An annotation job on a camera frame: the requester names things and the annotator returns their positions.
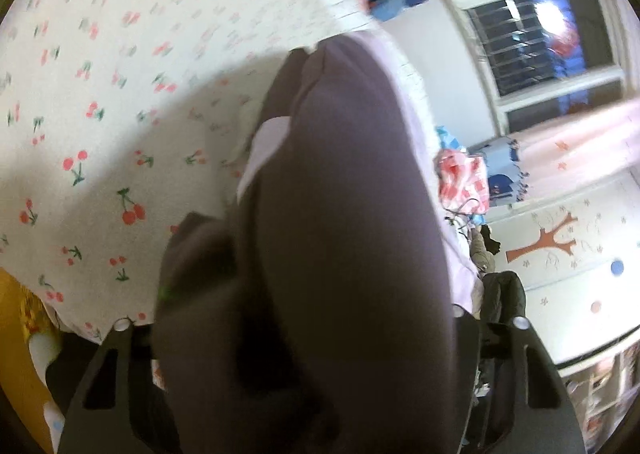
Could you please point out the pink patterned cloth bundle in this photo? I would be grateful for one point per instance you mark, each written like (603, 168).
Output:
(462, 178)

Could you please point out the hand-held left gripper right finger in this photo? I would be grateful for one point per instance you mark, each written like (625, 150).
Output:
(467, 349)

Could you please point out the lavender sweatshirt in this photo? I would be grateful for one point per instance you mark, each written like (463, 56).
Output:
(340, 234)

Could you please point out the blue round wall decal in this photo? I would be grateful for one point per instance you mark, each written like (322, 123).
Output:
(617, 267)

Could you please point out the yellow printed cloth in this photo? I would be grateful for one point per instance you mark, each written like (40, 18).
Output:
(20, 334)

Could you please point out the olive coat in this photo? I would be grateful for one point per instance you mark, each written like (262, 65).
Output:
(482, 259)

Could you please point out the orange tree wall decal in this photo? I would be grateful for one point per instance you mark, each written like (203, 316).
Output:
(545, 239)

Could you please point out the small black cloth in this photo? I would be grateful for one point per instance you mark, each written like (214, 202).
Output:
(492, 241)

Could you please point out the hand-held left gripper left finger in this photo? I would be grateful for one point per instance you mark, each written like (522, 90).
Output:
(125, 369)

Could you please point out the white shelf unit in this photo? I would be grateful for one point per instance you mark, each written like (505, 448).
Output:
(610, 384)

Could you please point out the cherry print bed sheet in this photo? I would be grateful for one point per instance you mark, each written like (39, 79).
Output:
(100, 83)

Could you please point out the barred window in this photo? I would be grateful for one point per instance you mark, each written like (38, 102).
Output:
(540, 48)

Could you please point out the blue patterned cloth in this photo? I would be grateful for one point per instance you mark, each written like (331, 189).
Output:
(447, 138)

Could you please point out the orange round wall decal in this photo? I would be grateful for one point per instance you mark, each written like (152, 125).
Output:
(596, 307)

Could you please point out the black puffer jacket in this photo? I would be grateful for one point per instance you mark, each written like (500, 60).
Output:
(505, 294)

